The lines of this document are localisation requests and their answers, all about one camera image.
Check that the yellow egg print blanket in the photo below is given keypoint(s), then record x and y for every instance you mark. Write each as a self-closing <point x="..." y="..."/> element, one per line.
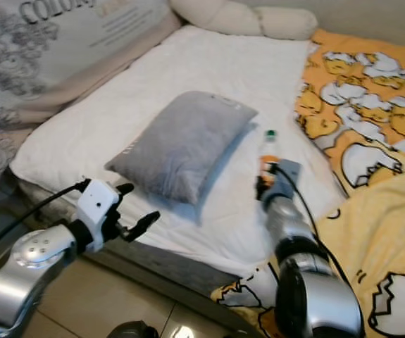
<point x="357" y="105"/>

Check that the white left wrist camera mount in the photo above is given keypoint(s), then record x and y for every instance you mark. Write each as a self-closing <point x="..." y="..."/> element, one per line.
<point x="98" y="201"/>

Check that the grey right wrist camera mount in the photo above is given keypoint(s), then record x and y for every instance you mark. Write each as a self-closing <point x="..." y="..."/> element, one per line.
<point x="287" y="179"/>

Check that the orange drink bottle green cap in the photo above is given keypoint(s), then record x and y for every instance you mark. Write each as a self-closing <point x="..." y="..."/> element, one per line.
<point x="270" y="149"/>

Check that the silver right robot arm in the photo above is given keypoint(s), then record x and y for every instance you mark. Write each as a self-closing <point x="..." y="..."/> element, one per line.
<point x="294" y="225"/>

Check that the grey printed lettering cushion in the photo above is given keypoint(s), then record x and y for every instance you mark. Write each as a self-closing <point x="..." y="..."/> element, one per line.
<point x="33" y="42"/>

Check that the beige knotted bolster pillow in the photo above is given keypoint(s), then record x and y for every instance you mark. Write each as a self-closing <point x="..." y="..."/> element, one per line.
<point x="230" y="17"/>

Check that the white quilted mattress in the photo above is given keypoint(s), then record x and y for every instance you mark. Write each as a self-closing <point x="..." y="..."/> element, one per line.
<point x="160" y="70"/>

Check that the grey robot left foot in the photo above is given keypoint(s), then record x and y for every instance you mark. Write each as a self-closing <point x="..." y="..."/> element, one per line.
<point x="132" y="331"/>

